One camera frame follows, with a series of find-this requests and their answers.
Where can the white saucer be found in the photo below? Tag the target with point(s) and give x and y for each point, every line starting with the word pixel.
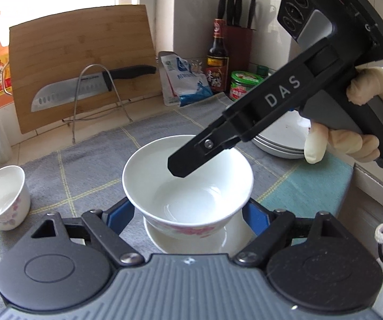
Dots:
pixel 224 240

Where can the tall pink-flower white bowl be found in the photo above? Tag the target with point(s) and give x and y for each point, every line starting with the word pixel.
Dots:
pixel 1 190

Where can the wide pink-flower white bowl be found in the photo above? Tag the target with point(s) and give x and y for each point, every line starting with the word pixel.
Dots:
pixel 191 203

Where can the deep white fruit-print plate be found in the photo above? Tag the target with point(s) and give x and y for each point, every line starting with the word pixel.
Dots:
pixel 288 130

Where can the green-capped bottle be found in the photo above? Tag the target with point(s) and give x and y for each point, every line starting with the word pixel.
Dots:
pixel 262 70

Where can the person's right hand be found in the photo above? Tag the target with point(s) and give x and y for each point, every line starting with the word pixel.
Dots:
pixel 338 143

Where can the brown knife block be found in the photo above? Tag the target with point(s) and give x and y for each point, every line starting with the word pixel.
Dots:
pixel 239 46

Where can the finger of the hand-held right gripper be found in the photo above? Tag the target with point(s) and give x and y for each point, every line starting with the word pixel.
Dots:
pixel 191 155

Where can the bamboo cutting board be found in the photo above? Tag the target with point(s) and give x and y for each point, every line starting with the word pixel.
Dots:
pixel 78 40

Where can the green-lidded sauce jar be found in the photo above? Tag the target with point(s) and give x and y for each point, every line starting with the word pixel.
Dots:
pixel 241 88

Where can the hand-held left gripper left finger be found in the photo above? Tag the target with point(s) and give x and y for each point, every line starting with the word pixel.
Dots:
pixel 121 216

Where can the grey checked cloth mat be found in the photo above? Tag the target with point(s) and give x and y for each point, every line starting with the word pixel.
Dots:
pixel 78 160

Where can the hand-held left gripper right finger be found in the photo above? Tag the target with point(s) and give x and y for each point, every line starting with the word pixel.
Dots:
pixel 254 216

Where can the white and blue salt bag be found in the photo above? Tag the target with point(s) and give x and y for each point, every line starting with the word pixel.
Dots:
pixel 178 76

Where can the dark vinegar bottle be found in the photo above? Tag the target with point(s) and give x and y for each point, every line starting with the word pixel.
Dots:
pixel 216 73

